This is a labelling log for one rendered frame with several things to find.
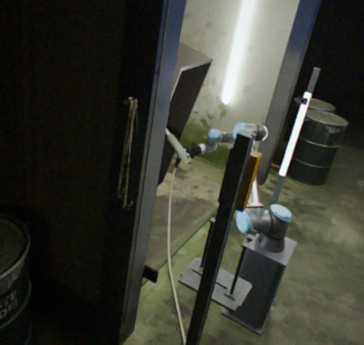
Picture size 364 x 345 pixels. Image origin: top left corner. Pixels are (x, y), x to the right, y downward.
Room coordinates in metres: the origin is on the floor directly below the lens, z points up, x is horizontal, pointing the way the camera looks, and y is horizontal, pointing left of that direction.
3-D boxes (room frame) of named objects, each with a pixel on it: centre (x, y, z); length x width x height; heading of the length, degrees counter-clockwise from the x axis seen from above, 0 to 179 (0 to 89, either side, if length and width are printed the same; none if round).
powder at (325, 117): (4.70, -1.68, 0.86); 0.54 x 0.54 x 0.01
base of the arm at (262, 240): (2.08, -0.68, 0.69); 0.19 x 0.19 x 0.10
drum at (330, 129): (4.70, -1.68, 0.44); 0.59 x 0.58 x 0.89; 169
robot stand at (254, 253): (2.08, -0.68, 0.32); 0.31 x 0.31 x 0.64; 65
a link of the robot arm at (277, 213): (2.08, -0.67, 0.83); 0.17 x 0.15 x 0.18; 110
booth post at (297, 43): (4.30, -0.98, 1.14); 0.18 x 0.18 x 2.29; 65
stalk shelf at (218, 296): (1.45, -0.27, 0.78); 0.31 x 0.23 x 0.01; 65
